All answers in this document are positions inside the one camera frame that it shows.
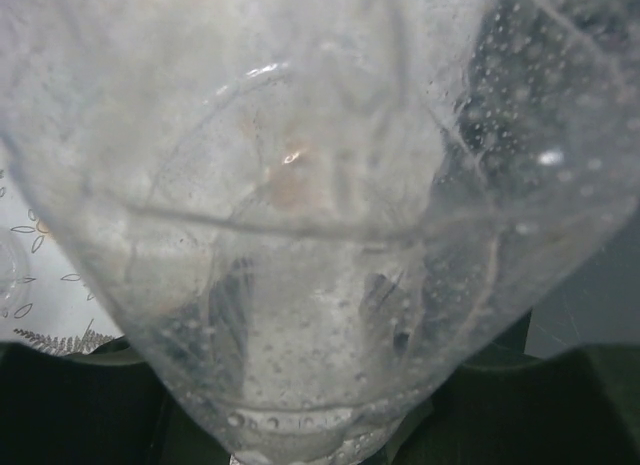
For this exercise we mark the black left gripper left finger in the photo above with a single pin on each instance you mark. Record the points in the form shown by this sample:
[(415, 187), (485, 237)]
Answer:
[(108, 407)]

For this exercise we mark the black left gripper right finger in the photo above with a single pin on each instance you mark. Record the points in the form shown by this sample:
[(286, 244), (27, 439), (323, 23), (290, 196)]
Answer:
[(503, 406)]

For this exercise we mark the clear plastic bottle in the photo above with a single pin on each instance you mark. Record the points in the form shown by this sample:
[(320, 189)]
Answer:
[(305, 214)]

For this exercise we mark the floral table cloth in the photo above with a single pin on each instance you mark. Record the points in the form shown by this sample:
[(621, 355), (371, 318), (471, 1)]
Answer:
[(45, 303)]

